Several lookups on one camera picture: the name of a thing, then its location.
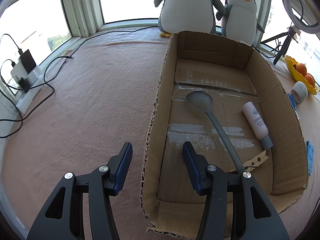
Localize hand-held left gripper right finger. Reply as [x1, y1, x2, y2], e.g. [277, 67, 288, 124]
[182, 141, 290, 240]

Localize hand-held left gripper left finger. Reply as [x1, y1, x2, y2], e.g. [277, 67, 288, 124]
[26, 142, 133, 240]

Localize grey long-handled spoon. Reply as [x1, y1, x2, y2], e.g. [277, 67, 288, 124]
[186, 91, 247, 175]

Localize wooden clothespin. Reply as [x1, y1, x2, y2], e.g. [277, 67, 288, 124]
[229, 149, 269, 174]

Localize white bottle with grey cap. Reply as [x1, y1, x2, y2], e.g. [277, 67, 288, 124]
[241, 102, 273, 150]

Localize cardboard box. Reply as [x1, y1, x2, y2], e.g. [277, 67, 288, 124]
[139, 31, 309, 238]

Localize blue round lid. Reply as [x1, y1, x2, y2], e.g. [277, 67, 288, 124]
[287, 93, 297, 110]

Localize blue plastic part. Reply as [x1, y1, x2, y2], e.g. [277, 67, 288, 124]
[306, 140, 314, 176]

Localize white power strip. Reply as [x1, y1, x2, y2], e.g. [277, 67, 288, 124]
[10, 65, 43, 115]

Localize black plug adapter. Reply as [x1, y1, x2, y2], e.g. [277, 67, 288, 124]
[19, 77, 30, 91]

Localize white round speaker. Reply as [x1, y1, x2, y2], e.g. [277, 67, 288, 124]
[291, 81, 308, 105]

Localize yellow fruit bowl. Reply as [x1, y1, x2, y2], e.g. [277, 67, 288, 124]
[284, 54, 319, 95]

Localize white charger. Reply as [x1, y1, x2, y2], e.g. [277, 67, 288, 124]
[10, 64, 25, 80]

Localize black charger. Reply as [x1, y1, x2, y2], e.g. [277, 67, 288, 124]
[19, 49, 37, 73]

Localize orange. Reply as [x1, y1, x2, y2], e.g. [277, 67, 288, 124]
[304, 73, 316, 87]
[296, 62, 307, 77]

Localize black tripod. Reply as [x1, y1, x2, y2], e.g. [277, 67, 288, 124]
[260, 26, 300, 65]

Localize small penguin plush toy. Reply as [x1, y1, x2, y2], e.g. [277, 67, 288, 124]
[216, 0, 265, 47]

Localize large penguin plush toy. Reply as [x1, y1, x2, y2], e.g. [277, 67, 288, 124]
[154, 0, 227, 37]

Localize black cable with loose plug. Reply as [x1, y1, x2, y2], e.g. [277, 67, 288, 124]
[0, 55, 74, 138]

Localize black windowsill cable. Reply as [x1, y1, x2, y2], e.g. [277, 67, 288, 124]
[71, 26, 160, 57]

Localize black charger cable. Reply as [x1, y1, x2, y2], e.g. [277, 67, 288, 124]
[0, 33, 24, 55]

